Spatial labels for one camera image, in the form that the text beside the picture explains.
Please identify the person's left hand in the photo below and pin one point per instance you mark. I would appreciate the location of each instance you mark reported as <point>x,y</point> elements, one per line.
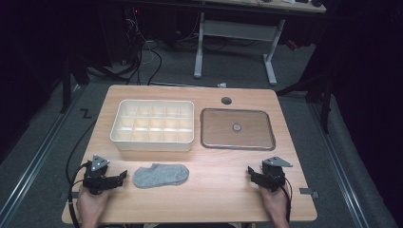
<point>92,204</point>

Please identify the white compartment storage box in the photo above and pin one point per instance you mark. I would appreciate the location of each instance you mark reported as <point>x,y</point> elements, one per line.
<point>152,126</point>

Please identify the metal floor rail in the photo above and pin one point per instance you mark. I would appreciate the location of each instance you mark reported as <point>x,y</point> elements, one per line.
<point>339,171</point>
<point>38,158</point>

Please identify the small red object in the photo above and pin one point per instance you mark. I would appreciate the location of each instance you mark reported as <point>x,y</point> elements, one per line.
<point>292,45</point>

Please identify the black metal stand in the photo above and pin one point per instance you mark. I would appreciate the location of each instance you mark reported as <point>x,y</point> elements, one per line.
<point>66,82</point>
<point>324,104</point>

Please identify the white-legged wooden desk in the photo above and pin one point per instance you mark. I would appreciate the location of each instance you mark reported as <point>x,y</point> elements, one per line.
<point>237,30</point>

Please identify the small white floor object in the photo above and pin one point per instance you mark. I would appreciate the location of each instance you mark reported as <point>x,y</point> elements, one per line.
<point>221,85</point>

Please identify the person's right hand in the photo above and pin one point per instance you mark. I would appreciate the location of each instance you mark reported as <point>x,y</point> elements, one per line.
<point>275,204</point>

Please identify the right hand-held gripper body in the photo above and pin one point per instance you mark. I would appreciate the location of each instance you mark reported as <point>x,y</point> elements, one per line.
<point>273,177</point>

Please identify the grey sock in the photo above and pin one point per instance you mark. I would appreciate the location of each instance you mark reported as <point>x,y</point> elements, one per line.
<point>160,175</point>

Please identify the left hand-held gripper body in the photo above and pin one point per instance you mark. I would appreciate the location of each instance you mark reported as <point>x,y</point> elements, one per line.
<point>95,180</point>

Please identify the clear plastic lid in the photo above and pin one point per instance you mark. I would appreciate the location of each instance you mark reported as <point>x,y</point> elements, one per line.
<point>221,136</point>

